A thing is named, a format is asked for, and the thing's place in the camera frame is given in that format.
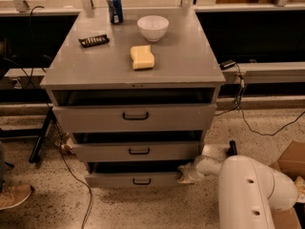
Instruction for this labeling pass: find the grey drawer cabinet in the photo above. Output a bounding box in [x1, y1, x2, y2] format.
[40, 7, 227, 187]

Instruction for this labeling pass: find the black floor cable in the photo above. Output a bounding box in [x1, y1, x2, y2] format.
[0, 6, 94, 229]
[214, 64, 305, 137]

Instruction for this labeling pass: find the white bowl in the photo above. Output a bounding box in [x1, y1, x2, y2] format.
[137, 15, 169, 42]

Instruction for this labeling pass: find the black floor cable left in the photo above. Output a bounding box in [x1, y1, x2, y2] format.
[0, 6, 94, 229]

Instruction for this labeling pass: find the blue soda can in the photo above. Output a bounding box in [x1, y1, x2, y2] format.
[107, 0, 123, 24]

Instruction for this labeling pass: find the black power adapter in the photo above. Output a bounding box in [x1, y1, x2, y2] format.
[219, 60, 235, 71]

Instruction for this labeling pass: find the grey drawer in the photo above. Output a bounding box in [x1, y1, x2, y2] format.
[85, 160, 190, 188]
[53, 104, 216, 133]
[73, 141, 203, 162]

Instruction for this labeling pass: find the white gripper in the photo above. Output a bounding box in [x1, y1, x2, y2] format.
[178, 163, 205, 184]

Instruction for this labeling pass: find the black table leg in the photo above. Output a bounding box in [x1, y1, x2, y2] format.
[0, 108, 55, 163]
[227, 140, 237, 156]

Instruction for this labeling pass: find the yellow sponge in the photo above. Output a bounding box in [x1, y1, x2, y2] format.
[131, 45, 154, 70]

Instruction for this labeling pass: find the tan shoe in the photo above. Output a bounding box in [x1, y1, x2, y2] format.
[0, 184, 32, 210]

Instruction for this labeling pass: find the dark snack bar wrapper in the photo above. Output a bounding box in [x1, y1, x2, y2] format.
[78, 34, 110, 48]

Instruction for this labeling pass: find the crumpled paper in box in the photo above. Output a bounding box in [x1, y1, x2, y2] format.
[295, 177, 305, 203]

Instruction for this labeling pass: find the cardboard box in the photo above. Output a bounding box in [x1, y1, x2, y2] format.
[271, 141, 305, 229]

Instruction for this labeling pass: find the black table leg left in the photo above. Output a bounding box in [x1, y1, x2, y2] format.
[0, 108, 55, 163]

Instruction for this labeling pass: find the grey bottom drawer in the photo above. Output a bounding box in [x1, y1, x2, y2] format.
[85, 160, 190, 188]

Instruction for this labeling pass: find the grey top drawer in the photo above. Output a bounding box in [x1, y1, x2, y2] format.
[53, 104, 216, 133]

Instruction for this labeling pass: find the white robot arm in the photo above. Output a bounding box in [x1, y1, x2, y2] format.
[179, 156, 297, 229]

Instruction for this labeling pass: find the black table leg right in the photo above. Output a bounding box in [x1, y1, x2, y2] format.
[227, 140, 237, 156]

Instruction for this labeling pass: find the black floor cable right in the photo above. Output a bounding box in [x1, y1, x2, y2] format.
[214, 64, 305, 137]

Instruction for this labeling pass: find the grey middle drawer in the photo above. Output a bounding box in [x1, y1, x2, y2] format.
[73, 141, 203, 162]

